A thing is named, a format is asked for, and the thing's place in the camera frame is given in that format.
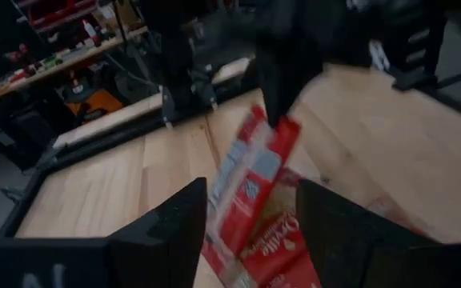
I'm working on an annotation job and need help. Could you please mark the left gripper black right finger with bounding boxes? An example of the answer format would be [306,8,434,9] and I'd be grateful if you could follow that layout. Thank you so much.
[296,178,461,288]

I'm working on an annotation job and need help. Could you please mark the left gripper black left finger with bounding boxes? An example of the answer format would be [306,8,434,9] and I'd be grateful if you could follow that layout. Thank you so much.
[0,177,209,288]

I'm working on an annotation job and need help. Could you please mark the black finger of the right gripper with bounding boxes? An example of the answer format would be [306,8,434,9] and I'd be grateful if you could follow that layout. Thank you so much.
[284,54,323,121]
[256,50,290,127]

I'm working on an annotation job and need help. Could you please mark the red popcorn bag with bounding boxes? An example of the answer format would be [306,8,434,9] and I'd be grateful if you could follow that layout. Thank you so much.
[200,104,303,288]
[230,166,431,288]

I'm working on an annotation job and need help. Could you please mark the black equipment stand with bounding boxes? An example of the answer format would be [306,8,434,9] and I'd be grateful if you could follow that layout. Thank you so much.
[374,0,461,92]

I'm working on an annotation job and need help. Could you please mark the orange black tool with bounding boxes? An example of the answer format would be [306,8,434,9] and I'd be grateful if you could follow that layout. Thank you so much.
[64,90,123,117]

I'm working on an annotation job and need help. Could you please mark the white bottle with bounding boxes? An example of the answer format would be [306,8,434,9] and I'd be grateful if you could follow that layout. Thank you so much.
[82,19,100,45]

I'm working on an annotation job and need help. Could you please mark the wooden workbench shelf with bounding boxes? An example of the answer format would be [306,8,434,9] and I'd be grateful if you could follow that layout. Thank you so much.
[0,26,150,107]

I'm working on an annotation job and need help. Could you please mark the black metal table frame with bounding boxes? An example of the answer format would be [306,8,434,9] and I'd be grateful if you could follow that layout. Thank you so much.
[0,63,461,241]

